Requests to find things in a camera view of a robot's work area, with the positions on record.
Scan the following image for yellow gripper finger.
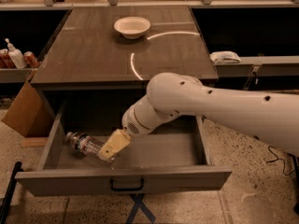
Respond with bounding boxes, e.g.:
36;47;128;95
97;129;131;161

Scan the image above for clear plastic water bottle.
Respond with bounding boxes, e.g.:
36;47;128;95
65;132;115;165

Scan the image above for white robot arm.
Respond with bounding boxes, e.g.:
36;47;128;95
97;73;299;161

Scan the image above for open grey top drawer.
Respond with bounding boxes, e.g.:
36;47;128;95
14;97;233;198

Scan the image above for grey wooden cabinet counter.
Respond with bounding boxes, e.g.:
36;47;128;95
30;5;219;120

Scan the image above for white pump bottle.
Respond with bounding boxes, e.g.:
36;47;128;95
5;38;27;69

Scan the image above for brown cardboard box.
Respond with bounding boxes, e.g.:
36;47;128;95
2;70;53;137

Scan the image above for black pole left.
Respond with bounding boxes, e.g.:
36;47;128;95
0;161;22;224

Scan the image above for white paper bowl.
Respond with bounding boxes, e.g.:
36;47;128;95
114;17;150;39

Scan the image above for red soda can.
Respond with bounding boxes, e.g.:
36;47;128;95
23;51;40;68

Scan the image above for folded white cloth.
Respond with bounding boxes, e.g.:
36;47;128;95
210;50;241;63

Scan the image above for red can at edge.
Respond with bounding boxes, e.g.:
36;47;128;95
0;49;15;68

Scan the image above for black stand right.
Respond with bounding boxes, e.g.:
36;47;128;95
291;155;299;216

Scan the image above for black drawer handle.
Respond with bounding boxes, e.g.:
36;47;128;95
109;178;144;192

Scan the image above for grey shelf rail left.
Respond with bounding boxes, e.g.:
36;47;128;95
0;68;36;84

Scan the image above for black power adapter cable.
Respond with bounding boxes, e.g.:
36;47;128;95
265;145;296;176

